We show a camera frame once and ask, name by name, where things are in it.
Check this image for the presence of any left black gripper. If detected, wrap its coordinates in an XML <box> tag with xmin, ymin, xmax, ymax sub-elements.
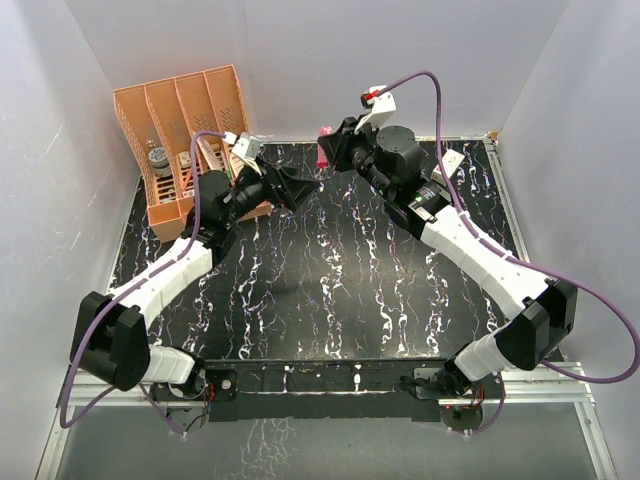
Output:
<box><xmin>221</xmin><ymin>158</ymin><xmax>319</xmax><ymax>227</ymax></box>

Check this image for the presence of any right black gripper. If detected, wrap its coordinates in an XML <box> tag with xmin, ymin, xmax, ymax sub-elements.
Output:
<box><xmin>320</xmin><ymin>115</ymin><xmax>395</xmax><ymax>200</ymax></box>

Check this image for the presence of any pink lanyard strap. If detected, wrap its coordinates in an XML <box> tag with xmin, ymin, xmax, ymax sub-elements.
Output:
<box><xmin>316</xmin><ymin>124</ymin><xmax>334</xmax><ymax>169</ymax></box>

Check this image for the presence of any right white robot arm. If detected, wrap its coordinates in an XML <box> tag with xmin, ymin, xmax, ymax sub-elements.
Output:
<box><xmin>318</xmin><ymin>117</ymin><xmax>577</xmax><ymax>397</ymax></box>

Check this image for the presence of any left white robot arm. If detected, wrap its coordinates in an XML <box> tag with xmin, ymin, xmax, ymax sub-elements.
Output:
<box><xmin>70</xmin><ymin>163</ymin><xmax>320</xmax><ymax>399</ymax></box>

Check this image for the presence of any white packaged card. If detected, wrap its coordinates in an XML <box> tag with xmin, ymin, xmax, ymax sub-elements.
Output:
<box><xmin>197</xmin><ymin>136</ymin><xmax>223</xmax><ymax>171</ymax></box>

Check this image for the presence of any white red small box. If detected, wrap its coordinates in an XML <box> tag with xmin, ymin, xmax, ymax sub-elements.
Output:
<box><xmin>430</xmin><ymin>149</ymin><xmax>465</xmax><ymax>187</ymax></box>

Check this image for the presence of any small white beige box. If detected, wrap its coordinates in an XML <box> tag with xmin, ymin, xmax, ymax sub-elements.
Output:
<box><xmin>178</xmin><ymin>151</ymin><xmax>191</xmax><ymax>168</ymax></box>

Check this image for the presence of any grey round canister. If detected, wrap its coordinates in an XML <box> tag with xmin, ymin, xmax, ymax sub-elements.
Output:
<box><xmin>147</xmin><ymin>140</ymin><xmax>171</xmax><ymax>178</ymax></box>

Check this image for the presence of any orange perforated file organizer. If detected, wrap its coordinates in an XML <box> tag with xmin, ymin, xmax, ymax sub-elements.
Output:
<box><xmin>113</xmin><ymin>65</ymin><xmax>250</xmax><ymax>242</ymax></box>

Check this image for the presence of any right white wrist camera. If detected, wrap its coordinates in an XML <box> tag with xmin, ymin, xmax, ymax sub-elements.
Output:
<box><xmin>355</xmin><ymin>90</ymin><xmax>396</xmax><ymax>134</ymax></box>

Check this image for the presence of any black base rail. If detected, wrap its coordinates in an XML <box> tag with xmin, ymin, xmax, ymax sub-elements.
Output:
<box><xmin>152</xmin><ymin>359</ymin><xmax>501</xmax><ymax>424</ymax></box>

